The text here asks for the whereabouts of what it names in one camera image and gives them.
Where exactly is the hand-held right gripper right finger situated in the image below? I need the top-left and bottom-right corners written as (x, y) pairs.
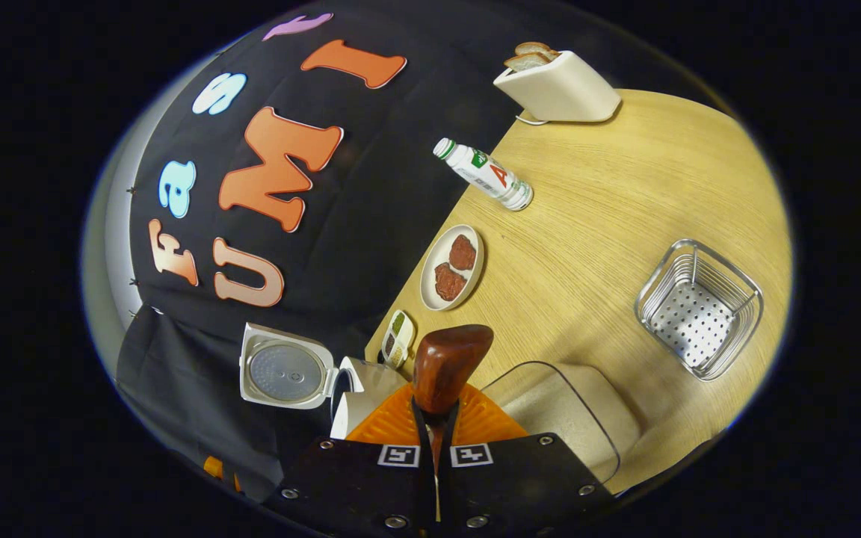
top-left (439, 383), bottom-right (618, 538)

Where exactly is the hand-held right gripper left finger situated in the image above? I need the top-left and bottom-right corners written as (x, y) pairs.
top-left (262, 383), bottom-right (436, 537)

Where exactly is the white rice cooker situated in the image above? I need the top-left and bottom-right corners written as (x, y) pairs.
top-left (240, 323), bottom-right (410, 442)

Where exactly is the brown wooden spoon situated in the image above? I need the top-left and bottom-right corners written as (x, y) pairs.
top-left (412, 324), bottom-right (495, 524)

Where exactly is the perforated metal chopstick holder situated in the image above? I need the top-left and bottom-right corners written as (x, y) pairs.
top-left (634, 238), bottom-right (765, 382)

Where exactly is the clear rice container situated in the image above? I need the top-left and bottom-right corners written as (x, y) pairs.
top-left (479, 361), bottom-right (644, 486)

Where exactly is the small divided condiment dish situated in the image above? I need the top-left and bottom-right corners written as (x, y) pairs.
top-left (380, 309), bottom-right (416, 371)

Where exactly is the red meat patty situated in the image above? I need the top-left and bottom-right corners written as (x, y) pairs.
top-left (434, 262), bottom-right (469, 302)
top-left (448, 234), bottom-right (478, 271)

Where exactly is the round cream plate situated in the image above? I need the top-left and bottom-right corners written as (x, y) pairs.
top-left (420, 224), bottom-right (485, 312)

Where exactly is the black backdrop cloth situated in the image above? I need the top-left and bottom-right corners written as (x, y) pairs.
top-left (115, 0), bottom-right (708, 503)

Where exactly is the white drink bottle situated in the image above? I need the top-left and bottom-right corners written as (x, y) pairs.
top-left (433, 137), bottom-right (534, 212)

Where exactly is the white toaster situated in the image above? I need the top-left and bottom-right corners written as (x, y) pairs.
top-left (493, 50), bottom-right (622, 124)

